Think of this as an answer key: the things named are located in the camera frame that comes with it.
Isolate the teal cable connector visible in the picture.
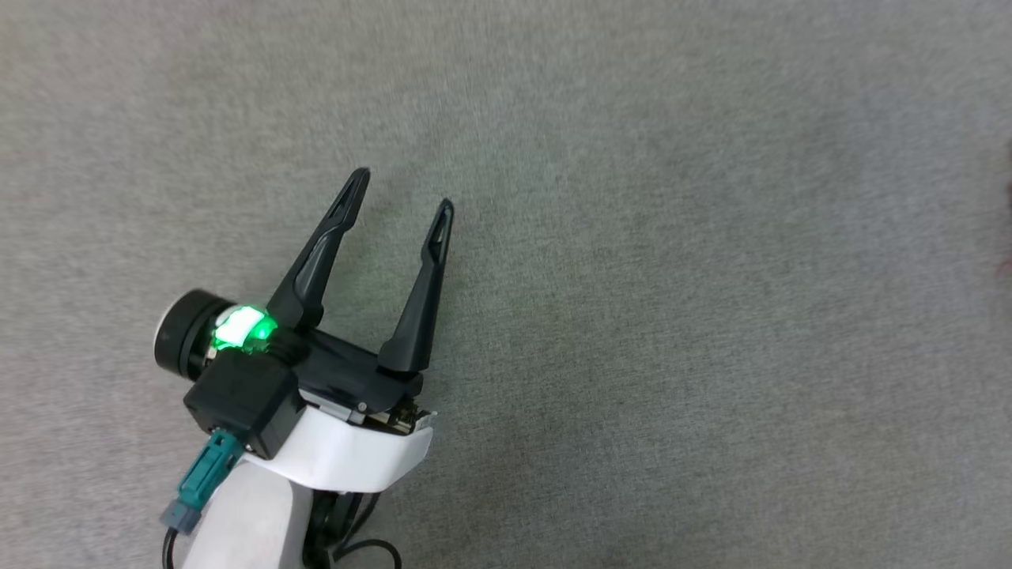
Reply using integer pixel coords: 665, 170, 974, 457
160, 429, 245, 536

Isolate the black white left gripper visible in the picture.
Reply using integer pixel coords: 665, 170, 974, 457
153, 167, 456, 493

